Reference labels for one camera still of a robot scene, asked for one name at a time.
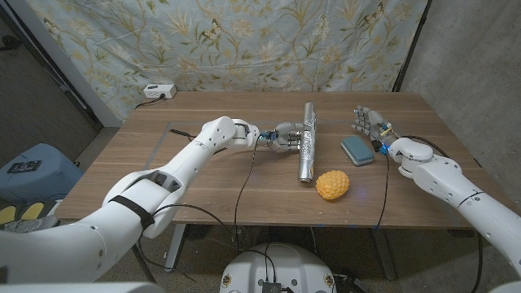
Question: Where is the white power strip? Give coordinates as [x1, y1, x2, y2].
[142, 84, 177, 99]

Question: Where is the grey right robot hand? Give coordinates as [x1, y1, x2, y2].
[352, 105, 399, 149]

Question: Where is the aluminum foil roll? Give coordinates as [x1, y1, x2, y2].
[297, 102, 317, 184]

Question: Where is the black slipper yellow insole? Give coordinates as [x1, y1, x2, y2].
[0, 205, 18, 225]
[19, 201, 46, 221]

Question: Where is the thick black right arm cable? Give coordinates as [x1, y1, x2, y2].
[401, 134, 484, 293]

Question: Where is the white robot torso base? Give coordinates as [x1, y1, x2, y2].
[219, 243, 338, 293]

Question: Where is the white robot chest cover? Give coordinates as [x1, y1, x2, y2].
[0, 282, 166, 293]

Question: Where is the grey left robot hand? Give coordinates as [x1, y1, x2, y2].
[266, 121, 306, 154]

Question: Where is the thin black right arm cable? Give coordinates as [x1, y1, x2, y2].
[373, 153, 391, 230]

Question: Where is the black cap with strap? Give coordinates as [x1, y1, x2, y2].
[169, 129, 199, 142]

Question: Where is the black power strip cord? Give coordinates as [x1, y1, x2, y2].
[134, 94, 167, 110]

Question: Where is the floral backdrop cloth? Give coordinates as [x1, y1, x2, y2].
[24, 0, 428, 123]

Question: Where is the yellow bumpy ball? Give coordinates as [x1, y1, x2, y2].
[315, 169, 351, 201]

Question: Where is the teal soap box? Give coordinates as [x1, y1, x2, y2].
[340, 135, 375, 168]

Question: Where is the blue stool with phone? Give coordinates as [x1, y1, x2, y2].
[0, 142, 85, 203]

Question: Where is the grey table leg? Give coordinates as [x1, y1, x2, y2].
[370, 227, 396, 281]
[164, 223, 187, 272]

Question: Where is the grey sneaker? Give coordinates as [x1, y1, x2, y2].
[0, 215, 60, 234]

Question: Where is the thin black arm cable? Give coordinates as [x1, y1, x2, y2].
[138, 138, 261, 282]
[373, 153, 391, 230]

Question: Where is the black backdrop pole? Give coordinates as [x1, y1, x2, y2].
[391, 0, 432, 93]

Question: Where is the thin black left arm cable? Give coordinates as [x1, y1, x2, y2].
[138, 138, 261, 282]

